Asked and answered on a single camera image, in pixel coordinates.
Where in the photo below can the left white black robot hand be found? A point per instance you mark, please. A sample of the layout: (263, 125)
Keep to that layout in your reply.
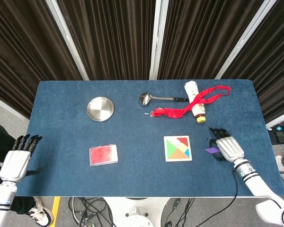
(14, 163)

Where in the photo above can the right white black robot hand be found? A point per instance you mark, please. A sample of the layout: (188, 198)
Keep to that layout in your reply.
(228, 149)

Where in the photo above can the small purple piece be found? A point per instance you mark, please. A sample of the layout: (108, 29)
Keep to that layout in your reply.
(211, 150)

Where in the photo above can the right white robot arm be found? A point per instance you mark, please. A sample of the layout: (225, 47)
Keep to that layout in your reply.
(258, 184)

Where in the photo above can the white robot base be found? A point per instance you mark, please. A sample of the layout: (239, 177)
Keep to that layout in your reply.
(136, 211)

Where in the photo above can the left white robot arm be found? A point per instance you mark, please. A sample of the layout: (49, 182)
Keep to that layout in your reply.
(3, 201)

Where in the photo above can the colourful tangram puzzle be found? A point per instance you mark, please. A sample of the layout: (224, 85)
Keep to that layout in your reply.
(178, 160)

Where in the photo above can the person in black clothing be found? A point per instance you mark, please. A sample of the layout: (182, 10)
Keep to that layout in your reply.
(0, 134)

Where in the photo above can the black equipment with teal buttons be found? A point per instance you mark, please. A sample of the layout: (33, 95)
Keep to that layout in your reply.
(280, 136)

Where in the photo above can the green triangle tangram piece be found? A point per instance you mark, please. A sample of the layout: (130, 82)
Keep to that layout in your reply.
(171, 147)

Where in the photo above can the white black sneaker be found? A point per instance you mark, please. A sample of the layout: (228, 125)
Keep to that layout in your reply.
(41, 214)

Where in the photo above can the white bottle yellow cap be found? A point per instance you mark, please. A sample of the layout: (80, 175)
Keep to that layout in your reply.
(191, 91)

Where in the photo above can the red card in sleeve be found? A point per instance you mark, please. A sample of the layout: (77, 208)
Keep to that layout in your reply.
(103, 154)

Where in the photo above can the blue table cloth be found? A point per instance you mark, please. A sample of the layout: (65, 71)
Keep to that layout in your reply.
(137, 177)

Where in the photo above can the round stainless steel plate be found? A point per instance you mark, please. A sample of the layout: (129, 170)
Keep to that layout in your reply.
(100, 109)

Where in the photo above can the dark brown pleated curtain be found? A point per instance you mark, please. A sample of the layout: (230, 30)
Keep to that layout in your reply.
(113, 35)

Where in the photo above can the white frame post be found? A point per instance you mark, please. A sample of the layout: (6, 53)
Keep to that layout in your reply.
(158, 37)
(243, 37)
(66, 37)

